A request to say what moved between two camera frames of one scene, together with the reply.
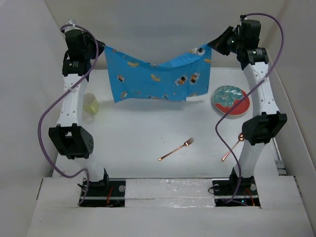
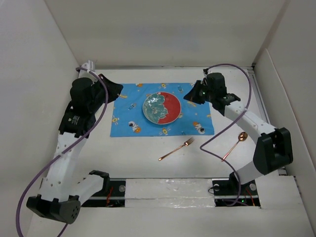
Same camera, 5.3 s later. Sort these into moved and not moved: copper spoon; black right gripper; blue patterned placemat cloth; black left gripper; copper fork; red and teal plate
Moved: black left gripper; blue patterned placemat cloth; red and teal plate; black right gripper
Not moved: copper spoon; copper fork
